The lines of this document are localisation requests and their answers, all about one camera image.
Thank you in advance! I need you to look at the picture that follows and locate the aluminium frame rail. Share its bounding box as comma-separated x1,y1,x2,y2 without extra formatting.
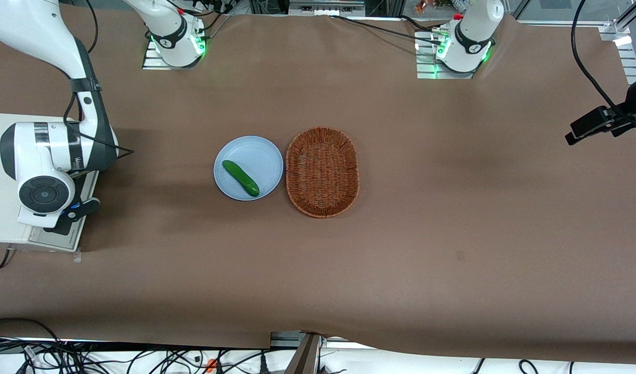
599,0,636,154

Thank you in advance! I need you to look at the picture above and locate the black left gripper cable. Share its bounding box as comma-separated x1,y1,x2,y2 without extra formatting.
571,0,630,123

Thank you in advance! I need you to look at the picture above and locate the green cucumber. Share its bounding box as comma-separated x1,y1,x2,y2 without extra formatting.
222,159,260,197

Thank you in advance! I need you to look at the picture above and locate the brown wicker basket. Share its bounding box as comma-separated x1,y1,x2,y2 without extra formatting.
285,126,360,219

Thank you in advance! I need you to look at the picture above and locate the short black base cable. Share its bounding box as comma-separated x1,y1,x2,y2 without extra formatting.
400,16,443,33

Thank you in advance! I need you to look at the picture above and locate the aluminium arm base plate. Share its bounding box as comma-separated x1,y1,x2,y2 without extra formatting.
142,36,207,70
416,30,493,80

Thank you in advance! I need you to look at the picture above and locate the long black base cable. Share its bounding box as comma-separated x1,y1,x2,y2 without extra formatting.
328,15,443,46

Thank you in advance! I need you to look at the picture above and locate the aluminium background rail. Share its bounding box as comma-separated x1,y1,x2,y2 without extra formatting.
288,0,365,16

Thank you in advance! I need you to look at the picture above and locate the thin black looping cable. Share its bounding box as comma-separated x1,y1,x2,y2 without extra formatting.
84,0,98,52

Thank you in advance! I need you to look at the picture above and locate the black cable at arm base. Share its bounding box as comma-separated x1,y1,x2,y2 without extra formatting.
201,0,233,39

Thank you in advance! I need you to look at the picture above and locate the brown table cover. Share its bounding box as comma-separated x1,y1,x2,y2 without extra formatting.
0,0,636,364

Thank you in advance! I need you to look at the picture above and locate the light blue plate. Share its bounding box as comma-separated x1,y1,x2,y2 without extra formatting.
214,136,284,202

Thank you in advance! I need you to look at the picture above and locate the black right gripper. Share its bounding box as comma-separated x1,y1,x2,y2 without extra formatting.
44,199,100,235

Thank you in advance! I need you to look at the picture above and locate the black floor cable loop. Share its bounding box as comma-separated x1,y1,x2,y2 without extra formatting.
0,318,61,346

